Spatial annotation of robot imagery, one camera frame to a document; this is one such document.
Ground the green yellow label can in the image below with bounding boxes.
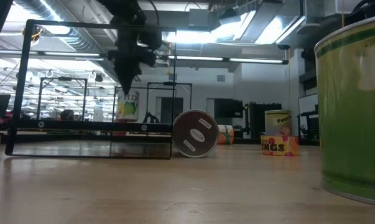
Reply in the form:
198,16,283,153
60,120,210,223
116,90,141,122

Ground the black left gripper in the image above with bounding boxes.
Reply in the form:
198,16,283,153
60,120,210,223
106,17,163,96

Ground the black table frame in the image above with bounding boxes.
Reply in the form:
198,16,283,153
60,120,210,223
0,132,320,146

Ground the small orange fruit label can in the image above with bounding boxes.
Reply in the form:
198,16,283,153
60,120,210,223
217,124,235,145

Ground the black workstation frame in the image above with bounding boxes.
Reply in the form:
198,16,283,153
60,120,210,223
36,77,88,121
112,82,193,124

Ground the black wall screen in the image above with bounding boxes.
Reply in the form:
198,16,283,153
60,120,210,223
214,98,244,119

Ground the long ceiling light bar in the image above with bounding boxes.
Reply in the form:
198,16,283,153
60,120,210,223
168,55,224,62
44,51,101,57
229,58,284,65

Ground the silver ceiling duct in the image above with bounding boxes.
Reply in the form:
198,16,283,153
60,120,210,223
14,0,119,54

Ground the blue cherries label can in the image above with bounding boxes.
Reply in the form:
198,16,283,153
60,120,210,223
172,109,220,159

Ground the person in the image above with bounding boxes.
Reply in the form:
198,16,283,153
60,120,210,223
60,108,75,121

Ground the tall peaches label can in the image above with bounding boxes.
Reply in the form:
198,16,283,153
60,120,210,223
264,110,292,137

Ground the short yellow pink rings can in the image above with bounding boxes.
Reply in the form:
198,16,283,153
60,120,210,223
261,134,300,157

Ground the wooden shelf with black frame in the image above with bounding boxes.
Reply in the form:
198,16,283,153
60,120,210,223
5,19,178,160

